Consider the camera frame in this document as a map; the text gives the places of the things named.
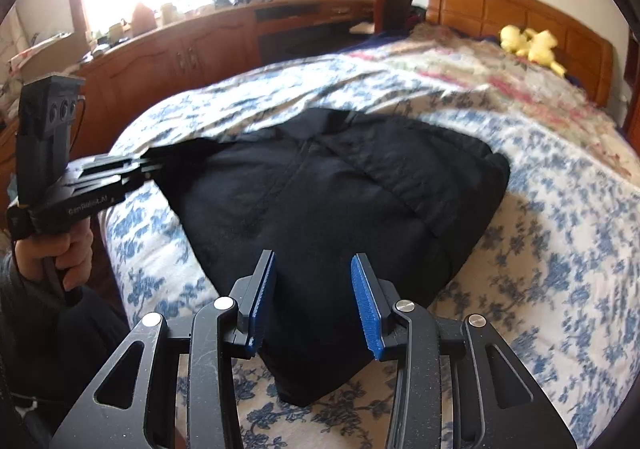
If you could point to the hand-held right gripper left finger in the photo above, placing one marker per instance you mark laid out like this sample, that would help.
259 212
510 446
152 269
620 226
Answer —
262 301

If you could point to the blue floral bed sheet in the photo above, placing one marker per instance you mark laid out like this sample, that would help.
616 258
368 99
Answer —
550 254

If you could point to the wooden desk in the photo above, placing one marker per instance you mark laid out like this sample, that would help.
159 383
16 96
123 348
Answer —
200 54

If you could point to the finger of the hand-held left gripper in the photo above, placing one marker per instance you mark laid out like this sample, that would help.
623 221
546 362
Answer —
120 164
120 181

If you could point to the black coat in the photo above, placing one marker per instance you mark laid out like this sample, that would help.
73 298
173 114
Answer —
325 189

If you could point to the person's left hand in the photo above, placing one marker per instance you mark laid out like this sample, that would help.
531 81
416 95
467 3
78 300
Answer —
75 254

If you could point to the wooden chair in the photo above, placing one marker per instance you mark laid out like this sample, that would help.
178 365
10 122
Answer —
395 4

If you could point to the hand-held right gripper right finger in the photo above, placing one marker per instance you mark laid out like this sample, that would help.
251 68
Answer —
365 301

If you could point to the person's left forearm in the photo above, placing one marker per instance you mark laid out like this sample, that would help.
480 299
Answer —
60 354

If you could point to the pink floral quilt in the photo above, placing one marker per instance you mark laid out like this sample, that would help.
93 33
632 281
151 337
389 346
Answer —
500 79

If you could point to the yellow plush toy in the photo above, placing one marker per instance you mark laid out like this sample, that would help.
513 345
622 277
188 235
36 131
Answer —
535 46

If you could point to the wooden headboard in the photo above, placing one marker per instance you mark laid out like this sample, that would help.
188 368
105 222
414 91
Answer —
480 4

